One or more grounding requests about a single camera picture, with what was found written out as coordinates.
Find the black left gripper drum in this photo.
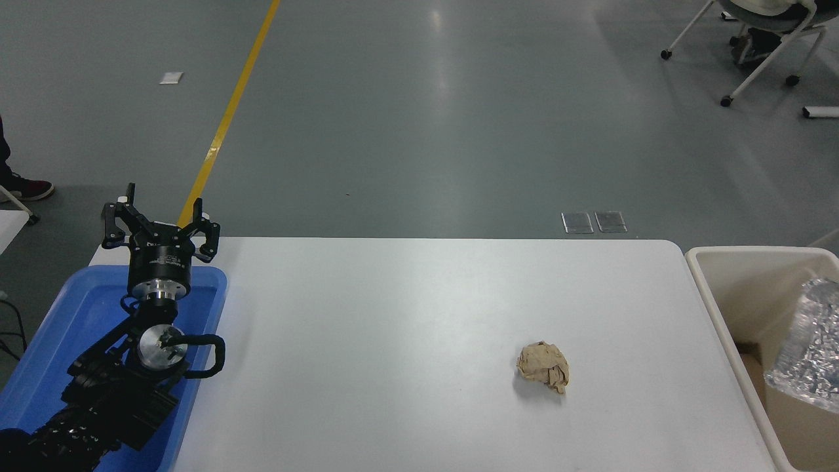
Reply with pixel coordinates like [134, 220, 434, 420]
[128, 225, 196, 283]

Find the crinkled foil tray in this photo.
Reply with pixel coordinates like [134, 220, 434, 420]
[764, 277, 839, 414]

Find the person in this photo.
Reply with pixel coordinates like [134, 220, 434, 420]
[718, 0, 817, 65]
[0, 113, 55, 203]

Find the blue plastic tray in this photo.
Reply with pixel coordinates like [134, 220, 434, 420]
[0, 265, 228, 472]

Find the white metal leg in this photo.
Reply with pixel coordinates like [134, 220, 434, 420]
[0, 186, 39, 226]

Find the white side table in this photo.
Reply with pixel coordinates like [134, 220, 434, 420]
[0, 210, 30, 256]

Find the crumpled tan paper ball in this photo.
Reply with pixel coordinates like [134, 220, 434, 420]
[517, 342, 570, 395]

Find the large pale bin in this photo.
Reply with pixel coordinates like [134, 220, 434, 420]
[685, 246, 839, 472]

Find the white wheeled chair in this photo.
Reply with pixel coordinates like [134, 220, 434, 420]
[661, 0, 828, 108]

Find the black cable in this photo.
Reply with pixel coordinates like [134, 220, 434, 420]
[0, 298, 28, 360]

